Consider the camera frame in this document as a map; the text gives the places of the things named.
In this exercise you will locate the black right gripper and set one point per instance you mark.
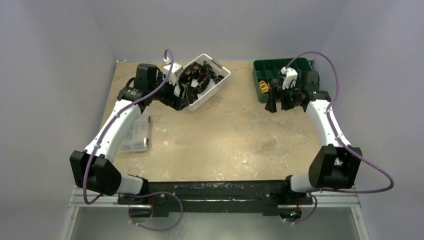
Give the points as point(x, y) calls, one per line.
point(279, 98)

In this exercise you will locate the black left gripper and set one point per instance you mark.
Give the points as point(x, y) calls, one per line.
point(177, 102)

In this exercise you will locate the maroon blue floral tie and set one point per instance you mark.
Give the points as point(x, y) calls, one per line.
point(274, 83)

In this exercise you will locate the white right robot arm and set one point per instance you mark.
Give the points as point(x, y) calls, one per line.
point(334, 166)

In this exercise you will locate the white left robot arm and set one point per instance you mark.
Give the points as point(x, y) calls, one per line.
point(93, 167)

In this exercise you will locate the dark ties in basket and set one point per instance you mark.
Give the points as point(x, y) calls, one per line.
point(197, 77)

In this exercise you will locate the rolled orange tie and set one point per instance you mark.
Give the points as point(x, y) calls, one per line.
point(264, 87)

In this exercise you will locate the green compartment tray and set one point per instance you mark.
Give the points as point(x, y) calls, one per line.
point(265, 70)

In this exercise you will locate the white perforated plastic basket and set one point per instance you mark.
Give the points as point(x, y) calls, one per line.
point(212, 89)

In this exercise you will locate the clear plastic screw box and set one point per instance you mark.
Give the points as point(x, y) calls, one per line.
point(136, 140)

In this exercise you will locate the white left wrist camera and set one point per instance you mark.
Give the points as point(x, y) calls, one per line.
point(173, 70)

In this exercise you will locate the aluminium frame rail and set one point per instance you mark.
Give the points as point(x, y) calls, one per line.
point(337, 216)

